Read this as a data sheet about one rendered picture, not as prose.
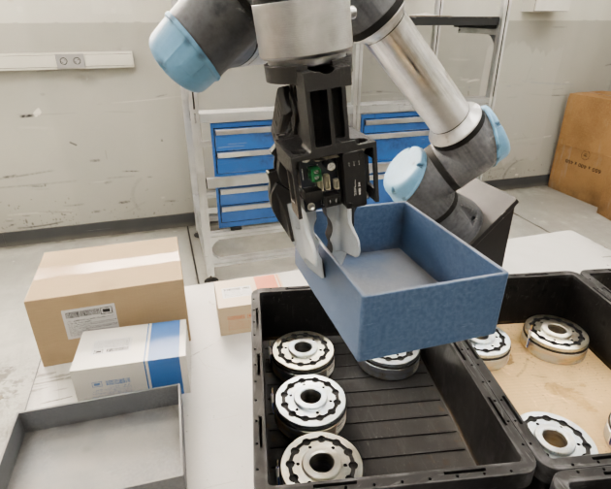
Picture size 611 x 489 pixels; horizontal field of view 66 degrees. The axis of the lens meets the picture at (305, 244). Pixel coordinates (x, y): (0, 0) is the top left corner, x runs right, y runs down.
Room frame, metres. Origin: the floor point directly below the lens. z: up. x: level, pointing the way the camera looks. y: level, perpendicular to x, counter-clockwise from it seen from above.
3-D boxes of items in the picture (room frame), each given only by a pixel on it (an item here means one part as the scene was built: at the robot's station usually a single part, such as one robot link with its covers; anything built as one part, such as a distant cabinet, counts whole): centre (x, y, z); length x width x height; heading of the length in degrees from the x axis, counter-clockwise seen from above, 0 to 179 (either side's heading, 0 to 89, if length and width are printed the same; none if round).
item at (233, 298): (0.95, 0.13, 0.74); 0.16 x 0.12 x 0.07; 104
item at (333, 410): (0.51, -0.01, 0.86); 0.10 x 0.10 x 0.01
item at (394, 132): (2.67, -0.64, 0.60); 0.72 x 0.03 x 0.56; 107
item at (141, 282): (0.92, 0.43, 0.78); 0.30 x 0.22 x 0.16; 107
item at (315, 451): (0.40, -0.02, 0.86); 0.05 x 0.05 x 0.01
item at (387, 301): (0.46, -0.09, 1.11); 0.20 x 0.15 x 0.07; 18
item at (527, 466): (0.52, -0.08, 0.92); 0.40 x 0.30 x 0.02; 6
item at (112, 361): (0.73, 0.33, 0.75); 0.20 x 0.12 x 0.09; 102
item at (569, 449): (0.44, -0.32, 0.86); 0.05 x 0.05 x 0.01
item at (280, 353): (0.62, 0.00, 0.86); 0.10 x 0.10 x 0.01
